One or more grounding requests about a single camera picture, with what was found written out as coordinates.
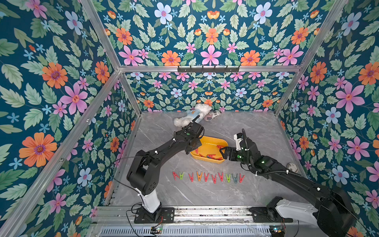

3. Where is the yellow plastic storage box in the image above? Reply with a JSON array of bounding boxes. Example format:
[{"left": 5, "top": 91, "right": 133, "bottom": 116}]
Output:
[{"left": 190, "top": 136, "right": 228, "bottom": 164}]

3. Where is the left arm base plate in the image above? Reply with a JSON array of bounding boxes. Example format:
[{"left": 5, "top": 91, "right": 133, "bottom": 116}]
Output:
[{"left": 134, "top": 207, "right": 175, "bottom": 224}]

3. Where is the orange clothespin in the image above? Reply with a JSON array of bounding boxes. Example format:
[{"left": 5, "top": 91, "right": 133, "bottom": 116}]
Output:
[{"left": 196, "top": 171, "right": 203, "bottom": 182}]

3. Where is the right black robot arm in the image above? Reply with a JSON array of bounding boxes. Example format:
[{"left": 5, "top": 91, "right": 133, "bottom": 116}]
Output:
[{"left": 220, "top": 130, "right": 356, "bottom": 237}]

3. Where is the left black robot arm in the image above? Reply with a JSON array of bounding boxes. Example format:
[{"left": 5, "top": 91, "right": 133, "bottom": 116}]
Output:
[{"left": 127, "top": 115, "right": 204, "bottom": 220}]

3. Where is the small printed pouch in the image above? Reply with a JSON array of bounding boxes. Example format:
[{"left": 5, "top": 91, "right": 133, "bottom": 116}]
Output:
[{"left": 203, "top": 111, "right": 222, "bottom": 121}]

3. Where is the black hook rail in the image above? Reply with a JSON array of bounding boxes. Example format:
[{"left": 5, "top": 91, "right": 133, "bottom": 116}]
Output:
[{"left": 177, "top": 66, "right": 240, "bottom": 74}]

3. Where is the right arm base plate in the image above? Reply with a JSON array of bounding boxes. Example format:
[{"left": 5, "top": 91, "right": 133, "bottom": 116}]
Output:
[{"left": 248, "top": 206, "right": 294, "bottom": 224}]

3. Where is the white teddy bear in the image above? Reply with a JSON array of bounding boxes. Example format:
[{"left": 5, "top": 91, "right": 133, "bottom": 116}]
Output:
[{"left": 173, "top": 104, "right": 212, "bottom": 127}]

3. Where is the aluminium front rail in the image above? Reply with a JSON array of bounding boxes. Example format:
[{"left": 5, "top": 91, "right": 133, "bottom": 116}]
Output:
[{"left": 91, "top": 205, "right": 335, "bottom": 226}]

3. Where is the grey teal clothespin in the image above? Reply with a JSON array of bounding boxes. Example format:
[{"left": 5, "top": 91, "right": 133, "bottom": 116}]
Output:
[{"left": 232, "top": 174, "right": 239, "bottom": 184}]

